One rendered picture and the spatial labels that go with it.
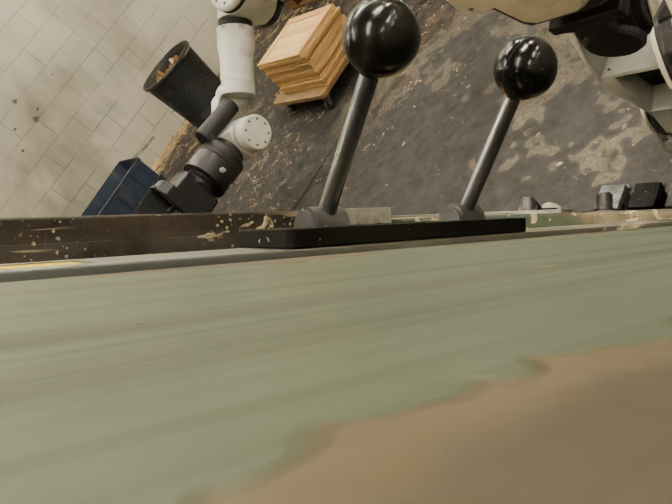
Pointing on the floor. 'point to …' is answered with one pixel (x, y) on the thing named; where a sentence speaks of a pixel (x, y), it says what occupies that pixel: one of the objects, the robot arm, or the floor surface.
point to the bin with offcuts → (184, 83)
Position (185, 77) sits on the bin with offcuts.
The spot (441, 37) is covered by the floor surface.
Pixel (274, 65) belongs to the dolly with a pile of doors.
